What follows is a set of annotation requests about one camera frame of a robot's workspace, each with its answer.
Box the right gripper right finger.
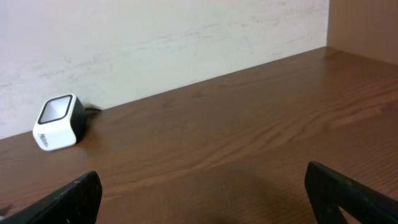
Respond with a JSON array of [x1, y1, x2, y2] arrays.
[[304, 161, 397, 224]]

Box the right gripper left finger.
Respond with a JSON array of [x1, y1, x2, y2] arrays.
[[1, 171, 103, 224]]

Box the white barcode scanner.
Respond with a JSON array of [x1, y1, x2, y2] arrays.
[[32, 93, 87, 151]]

